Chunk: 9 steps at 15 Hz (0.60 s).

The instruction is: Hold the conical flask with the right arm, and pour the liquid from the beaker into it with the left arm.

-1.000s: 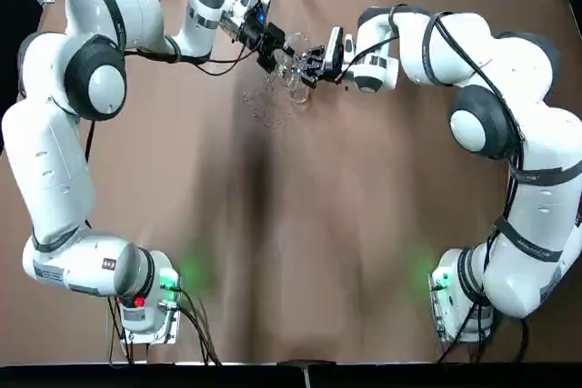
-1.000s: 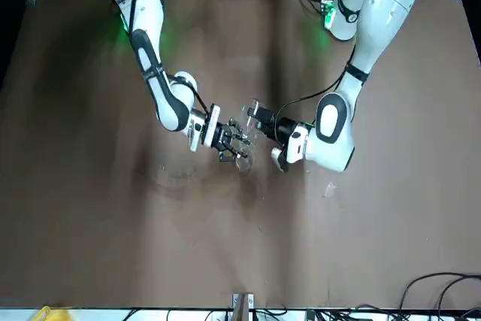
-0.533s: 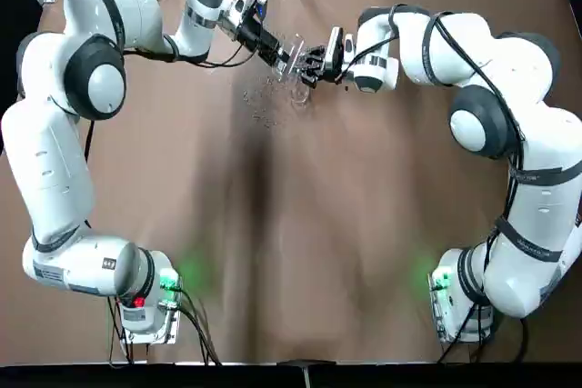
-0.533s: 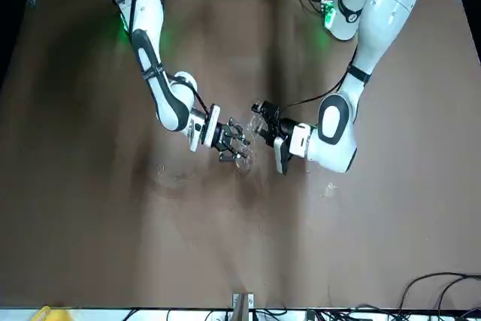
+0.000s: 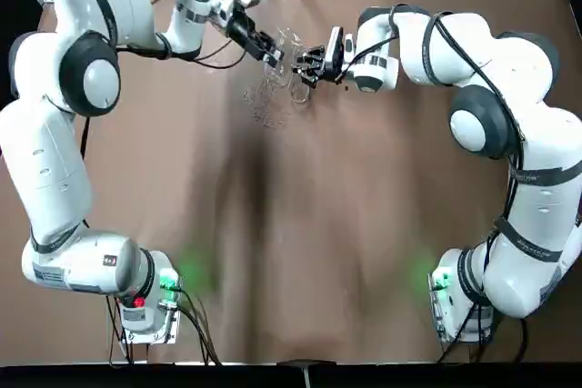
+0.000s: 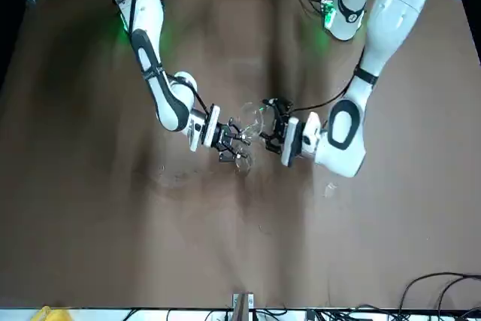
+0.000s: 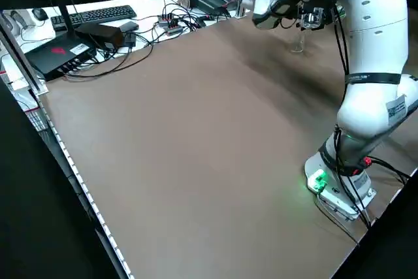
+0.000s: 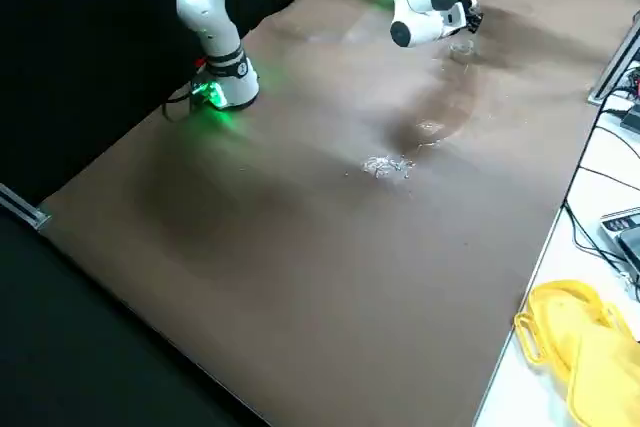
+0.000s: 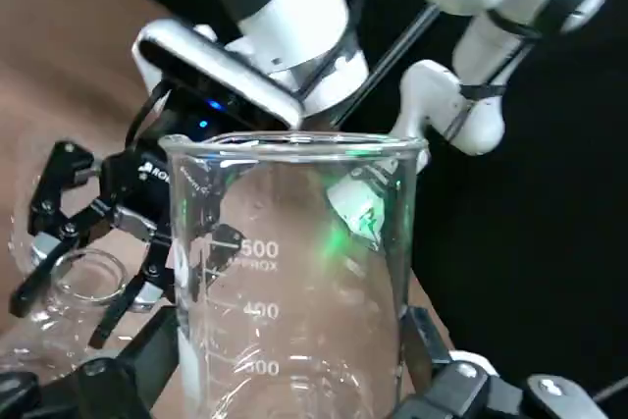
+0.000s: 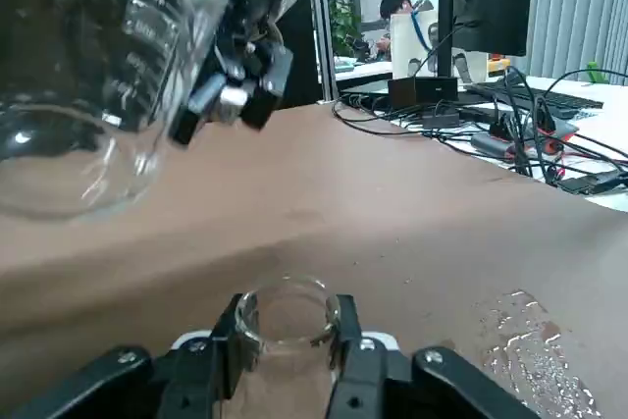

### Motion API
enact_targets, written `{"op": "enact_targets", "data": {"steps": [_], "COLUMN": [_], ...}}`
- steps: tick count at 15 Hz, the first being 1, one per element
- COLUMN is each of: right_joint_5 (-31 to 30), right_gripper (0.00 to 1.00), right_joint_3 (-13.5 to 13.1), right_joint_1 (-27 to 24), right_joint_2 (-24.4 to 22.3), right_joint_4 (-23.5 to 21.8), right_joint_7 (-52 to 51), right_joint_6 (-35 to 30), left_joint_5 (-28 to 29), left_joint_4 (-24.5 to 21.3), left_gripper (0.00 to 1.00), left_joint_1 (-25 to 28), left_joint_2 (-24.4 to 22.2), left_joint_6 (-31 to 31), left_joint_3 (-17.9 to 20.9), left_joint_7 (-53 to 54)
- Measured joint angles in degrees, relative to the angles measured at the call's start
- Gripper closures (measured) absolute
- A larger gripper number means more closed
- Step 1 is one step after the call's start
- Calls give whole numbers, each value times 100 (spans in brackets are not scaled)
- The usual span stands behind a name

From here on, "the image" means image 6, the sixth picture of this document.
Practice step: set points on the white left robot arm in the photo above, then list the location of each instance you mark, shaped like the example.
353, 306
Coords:
394, 5

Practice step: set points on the yellow object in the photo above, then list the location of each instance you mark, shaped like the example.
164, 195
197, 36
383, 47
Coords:
52, 315

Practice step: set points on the aluminium camera post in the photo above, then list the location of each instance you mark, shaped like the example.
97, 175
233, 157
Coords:
242, 306

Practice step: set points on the clear glass conical flask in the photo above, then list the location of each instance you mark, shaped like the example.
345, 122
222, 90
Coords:
244, 165

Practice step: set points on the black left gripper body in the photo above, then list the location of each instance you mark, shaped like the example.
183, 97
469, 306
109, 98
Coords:
281, 131

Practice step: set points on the clear glass beaker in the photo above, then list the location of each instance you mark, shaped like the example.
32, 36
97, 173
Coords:
250, 110

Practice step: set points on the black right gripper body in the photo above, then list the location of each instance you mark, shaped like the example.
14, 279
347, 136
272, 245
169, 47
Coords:
222, 137

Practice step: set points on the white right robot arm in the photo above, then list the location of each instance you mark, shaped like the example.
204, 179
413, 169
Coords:
150, 5

